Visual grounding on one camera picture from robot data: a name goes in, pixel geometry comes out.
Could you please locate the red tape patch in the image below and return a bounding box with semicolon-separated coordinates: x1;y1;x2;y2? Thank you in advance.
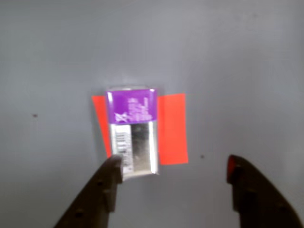
92;93;190;166

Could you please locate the purple silver 9V battery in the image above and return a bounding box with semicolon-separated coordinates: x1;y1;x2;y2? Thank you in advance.
105;85;159;182

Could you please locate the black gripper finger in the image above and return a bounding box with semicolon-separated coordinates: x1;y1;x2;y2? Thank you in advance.
225;154;304;228
53;154;124;228

